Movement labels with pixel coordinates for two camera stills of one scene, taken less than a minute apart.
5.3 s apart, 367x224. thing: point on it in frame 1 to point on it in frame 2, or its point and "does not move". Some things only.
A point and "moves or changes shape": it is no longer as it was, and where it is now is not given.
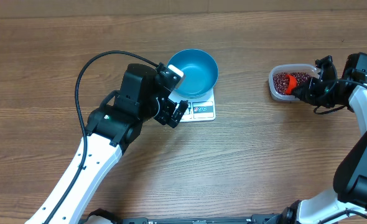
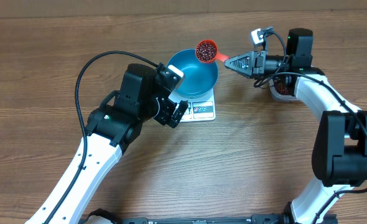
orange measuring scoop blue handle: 290,83 moves or changes shape
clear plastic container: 278,73 does not move
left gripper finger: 178,113 does not move
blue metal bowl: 200,70 does not move
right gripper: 306,95 to 253,60
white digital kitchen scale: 199,109 does not move
